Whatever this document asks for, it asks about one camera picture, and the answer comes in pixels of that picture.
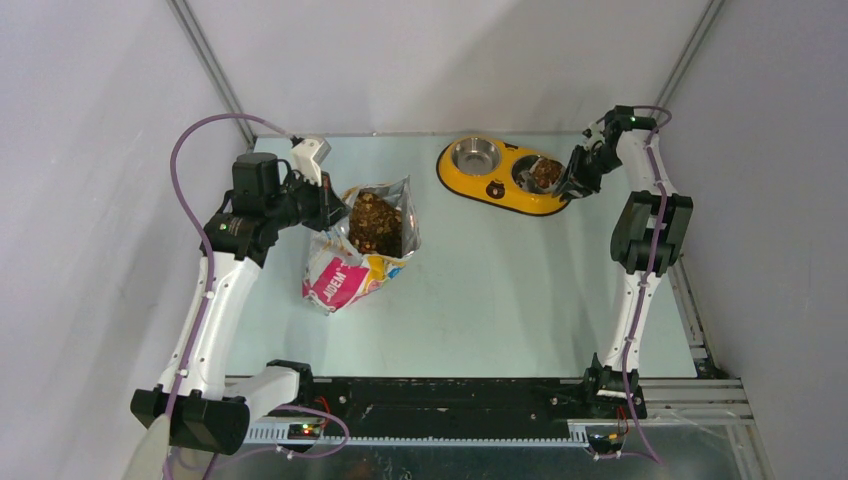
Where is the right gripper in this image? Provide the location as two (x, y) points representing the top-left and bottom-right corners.
(553, 145), (623, 202)

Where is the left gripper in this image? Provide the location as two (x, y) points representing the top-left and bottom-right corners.
(265, 168), (351, 233)

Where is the pet food bag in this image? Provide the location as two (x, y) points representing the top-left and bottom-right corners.
(301, 176), (422, 315)

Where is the yellow double pet bowl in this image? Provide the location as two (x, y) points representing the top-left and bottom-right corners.
(436, 135), (568, 217)

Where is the metal food scoop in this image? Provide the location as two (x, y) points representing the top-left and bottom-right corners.
(527, 156), (565, 194)

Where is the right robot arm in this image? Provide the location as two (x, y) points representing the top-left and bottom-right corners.
(552, 105), (694, 419)

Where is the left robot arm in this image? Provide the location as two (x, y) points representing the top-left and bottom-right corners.
(130, 153), (347, 460)

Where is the pet food kibble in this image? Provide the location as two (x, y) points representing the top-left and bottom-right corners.
(348, 191), (403, 258)

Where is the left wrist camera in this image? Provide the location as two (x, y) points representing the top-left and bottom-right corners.
(290, 136), (331, 187)

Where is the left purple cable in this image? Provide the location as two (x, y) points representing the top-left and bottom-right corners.
(162, 113), (350, 480)

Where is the purple cable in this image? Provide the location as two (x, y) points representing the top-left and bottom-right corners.
(162, 113), (350, 480)
(596, 105), (674, 467)

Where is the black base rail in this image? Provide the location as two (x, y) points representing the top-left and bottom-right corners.
(264, 376), (647, 442)

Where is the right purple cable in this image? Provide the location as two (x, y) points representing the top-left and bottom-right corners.
(596, 105), (674, 467)

